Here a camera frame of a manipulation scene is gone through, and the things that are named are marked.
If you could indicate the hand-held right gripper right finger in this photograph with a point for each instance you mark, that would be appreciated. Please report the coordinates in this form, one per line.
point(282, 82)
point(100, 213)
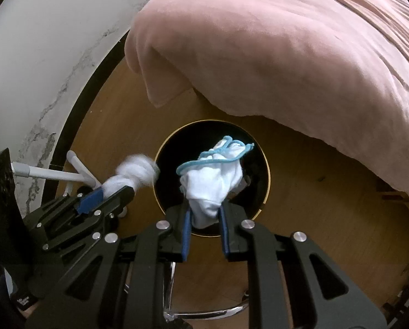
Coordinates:
point(224, 234)

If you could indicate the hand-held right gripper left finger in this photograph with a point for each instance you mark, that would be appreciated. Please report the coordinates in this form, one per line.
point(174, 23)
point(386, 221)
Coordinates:
point(186, 234)

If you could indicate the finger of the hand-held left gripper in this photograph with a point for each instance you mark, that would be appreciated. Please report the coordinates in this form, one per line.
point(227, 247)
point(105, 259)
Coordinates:
point(89, 203)
point(117, 200)

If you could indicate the white tissue wad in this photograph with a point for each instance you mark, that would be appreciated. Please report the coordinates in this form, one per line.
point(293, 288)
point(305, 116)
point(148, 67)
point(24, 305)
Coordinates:
point(136, 173)

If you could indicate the white cloth with blue trim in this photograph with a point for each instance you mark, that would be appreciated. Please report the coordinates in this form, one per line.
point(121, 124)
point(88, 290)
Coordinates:
point(211, 185)

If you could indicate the pink blanket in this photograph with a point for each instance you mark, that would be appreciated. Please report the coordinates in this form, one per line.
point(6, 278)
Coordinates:
point(276, 58)

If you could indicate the white desk leg frame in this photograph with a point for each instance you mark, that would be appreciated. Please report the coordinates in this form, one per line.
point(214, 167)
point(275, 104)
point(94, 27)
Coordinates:
point(53, 174)

